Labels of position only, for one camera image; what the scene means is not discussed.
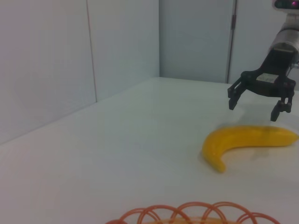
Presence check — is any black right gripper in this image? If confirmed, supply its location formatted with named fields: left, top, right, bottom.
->
left=228, top=48, right=296, bottom=122

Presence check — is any yellow banana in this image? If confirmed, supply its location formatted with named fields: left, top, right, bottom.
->
left=201, top=125, right=299, bottom=174

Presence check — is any orange wire basket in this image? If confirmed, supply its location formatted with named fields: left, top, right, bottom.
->
left=105, top=201, right=281, bottom=224

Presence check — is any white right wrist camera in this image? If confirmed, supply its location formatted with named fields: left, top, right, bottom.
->
left=272, top=0, right=299, bottom=11

